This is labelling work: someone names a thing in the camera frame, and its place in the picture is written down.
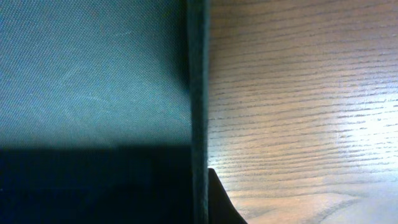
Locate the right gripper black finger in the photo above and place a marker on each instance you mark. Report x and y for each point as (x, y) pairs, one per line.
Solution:
(220, 208)

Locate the dark green box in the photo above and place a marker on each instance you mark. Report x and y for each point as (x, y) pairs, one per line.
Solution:
(103, 111)

